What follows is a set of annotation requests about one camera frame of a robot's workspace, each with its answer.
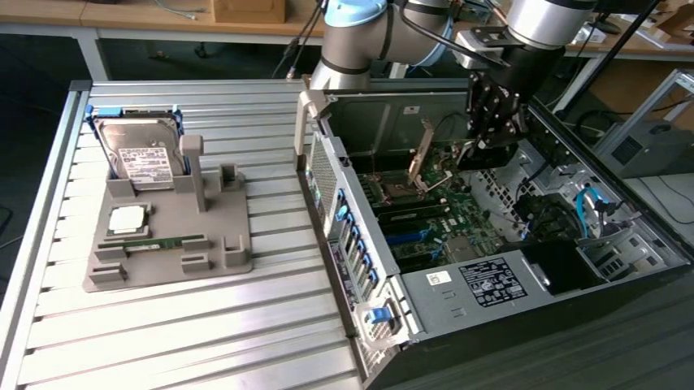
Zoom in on blue SATA wire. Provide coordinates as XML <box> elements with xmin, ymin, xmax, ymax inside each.
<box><xmin>574</xmin><ymin>184</ymin><xmax>609</xmax><ymax>241</ymax></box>

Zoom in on silver CPU chip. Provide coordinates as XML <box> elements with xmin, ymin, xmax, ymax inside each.
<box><xmin>107</xmin><ymin>206</ymin><xmax>151</xmax><ymax>236</ymax></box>

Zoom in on cluttered wooden desk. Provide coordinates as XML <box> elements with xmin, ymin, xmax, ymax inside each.
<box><xmin>449</xmin><ymin>0</ymin><xmax>694</xmax><ymax>115</ymax></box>

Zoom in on green RAM stick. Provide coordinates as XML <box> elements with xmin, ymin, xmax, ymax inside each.
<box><xmin>101</xmin><ymin>237</ymin><xmax>207</xmax><ymax>251</ymax></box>

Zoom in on blue expansion slot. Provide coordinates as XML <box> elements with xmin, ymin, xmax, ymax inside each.
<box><xmin>389</xmin><ymin>227</ymin><xmax>436</xmax><ymax>249</ymax></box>

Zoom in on hard disk drive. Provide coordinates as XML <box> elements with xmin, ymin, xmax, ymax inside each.
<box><xmin>85</xmin><ymin>104</ymin><xmax>189</xmax><ymax>192</ymax></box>

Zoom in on black camera cable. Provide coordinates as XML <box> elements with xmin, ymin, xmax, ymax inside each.
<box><xmin>398</xmin><ymin>0</ymin><xmax>512</xmax><ymax>66</ymax></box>

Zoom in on black open PC case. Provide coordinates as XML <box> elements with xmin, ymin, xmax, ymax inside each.
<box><xmin>295</xmin><ymin>79</ymin><xmax>693</xmax><ymax>390</ymax></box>

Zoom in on expansion card with bracket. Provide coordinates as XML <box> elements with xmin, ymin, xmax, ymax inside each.
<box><xmin>408</xmin><ymin>119</ymin><xmax>516</xmax><ymax>190</ymax></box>

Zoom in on black slanted pole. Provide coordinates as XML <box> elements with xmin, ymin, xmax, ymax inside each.
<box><xmin>550</xmin><ymin>0</ymin><xmax>666</xmax><ymax>113</ymax></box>

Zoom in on grey power supply unit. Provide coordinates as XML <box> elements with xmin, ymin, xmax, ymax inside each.
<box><xmin>401</xmin><ymin>253</ymin><xmax>549</xmax><ymax>338</ymax></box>

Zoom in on grey computer tower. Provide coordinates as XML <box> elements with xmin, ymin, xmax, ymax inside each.
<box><xmin>593</xmin><ymin>117</ymin><xmax>694</xmax><ymax>180</ymax></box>

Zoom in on grey case stop bracket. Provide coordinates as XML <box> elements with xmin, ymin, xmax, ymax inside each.
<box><xmin>293</xmin><ymin>89</ymin><xmax>333</xmax><ymax>158</ymax></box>

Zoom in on black monitor with stand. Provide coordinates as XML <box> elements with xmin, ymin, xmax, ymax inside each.
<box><xmin>593</xmin><ymin>0</ymin><xmax>652</xmax><ymax>36</ymax></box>

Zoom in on black fan shroud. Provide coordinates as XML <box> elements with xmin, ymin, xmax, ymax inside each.
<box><xmin>520</xmin><ymin>241</ymin><xmax>598</xmax><ymax>296</ymax></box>

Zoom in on metal disk bay cage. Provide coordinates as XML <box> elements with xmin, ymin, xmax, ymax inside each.
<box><xmin>469</xmin><ymin>123</ymin><xmax>549</xmax><ymax>212</ymax></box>

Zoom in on white flat device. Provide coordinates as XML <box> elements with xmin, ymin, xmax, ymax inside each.
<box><xmin>574</xmin><ymin>27</ymin><xmax>608</xmax><ymax>45</ymax></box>

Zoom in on aluminium profile frame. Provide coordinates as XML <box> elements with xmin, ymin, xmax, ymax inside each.
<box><xmin>593</xmin><ymin>67</ymin><xmax>694</xmax><ymax>163</ymax></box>

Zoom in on brown cardboard box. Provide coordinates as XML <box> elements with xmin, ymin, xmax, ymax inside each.
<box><xmin>654</xmin><ymin>2</ymin><xmax>694</xmax><ymax>46</ymax></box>

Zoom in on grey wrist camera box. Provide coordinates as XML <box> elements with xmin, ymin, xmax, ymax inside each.
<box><xmin>454</xmin><ymin>26</ymin><xmax>514</xmax><ymax>70</ymax></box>

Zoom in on grey parts rack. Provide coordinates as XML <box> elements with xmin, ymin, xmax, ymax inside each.
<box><xmin>82</xmin><ymin>133</ymin><xmax>257</xmax><ymax>293</ymax></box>

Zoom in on CPU socket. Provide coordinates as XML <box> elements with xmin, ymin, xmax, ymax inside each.
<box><xmin>372</xmin><ymin>172</ymin><xmax>430</xmax><ymax>206</ymax></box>

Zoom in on metal socket cover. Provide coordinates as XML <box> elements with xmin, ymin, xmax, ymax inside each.
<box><xmin>420</xmin><ymin>156</ymin><xmax>456</xmax><ymax>192</ymax></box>

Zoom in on grey flat wire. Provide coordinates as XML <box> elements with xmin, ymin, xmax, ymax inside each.
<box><xmin>576</xmin><ymin>227</ymin><xmax>634</xmax><ymax>249</ymax></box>

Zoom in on green motherboard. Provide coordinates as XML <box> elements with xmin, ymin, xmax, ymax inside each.
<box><xmin>355</xmin><ymin>152</ymin><xmax>514</xmax><ymax>263</ymax></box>

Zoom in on long wooden desk grey legs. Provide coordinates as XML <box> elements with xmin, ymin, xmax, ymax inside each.
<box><xmin>0</xmin><ymin>0</ymin><xmax>327</xmax><ymax>82</ymax></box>

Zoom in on light grey network cable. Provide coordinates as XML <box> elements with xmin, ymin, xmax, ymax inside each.
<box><xmin>154</xmin><ymin>0</ymin><xmax>211</xmax><ymax>20</ymax></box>

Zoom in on black looped case cable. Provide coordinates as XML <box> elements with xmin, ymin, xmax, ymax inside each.
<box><xmin>437</xmin><ymin>113</ymin><xmax>472</xmax><ymax>144</ymax></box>

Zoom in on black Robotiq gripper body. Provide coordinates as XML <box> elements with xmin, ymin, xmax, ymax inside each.
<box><xmin>469</xmin><ymin>45</ymin><xmax>566</xmax><ymax>107</ymax></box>

